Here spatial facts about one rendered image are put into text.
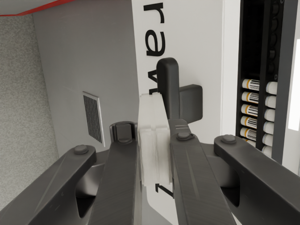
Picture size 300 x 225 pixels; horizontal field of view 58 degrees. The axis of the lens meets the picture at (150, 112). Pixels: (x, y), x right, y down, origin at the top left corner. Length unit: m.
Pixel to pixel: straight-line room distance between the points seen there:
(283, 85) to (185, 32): 0.11
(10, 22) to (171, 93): 0.92
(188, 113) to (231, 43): 0.06
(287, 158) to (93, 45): 0.42
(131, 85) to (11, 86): 0.67
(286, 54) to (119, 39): 0.29
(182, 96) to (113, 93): 0.35
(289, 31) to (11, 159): 1.03
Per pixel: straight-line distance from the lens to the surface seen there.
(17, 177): 1.18
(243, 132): 0.33
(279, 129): 0.29
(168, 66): 0.18
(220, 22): 0.19
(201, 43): 0.21
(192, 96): 0.20
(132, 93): 0.47
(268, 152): 0.32
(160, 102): 0.16
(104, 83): 0.56
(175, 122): 0.15
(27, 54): 1.08
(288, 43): 0.27
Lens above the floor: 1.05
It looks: 52 degrees down
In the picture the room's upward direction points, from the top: 110 degrees clockwise
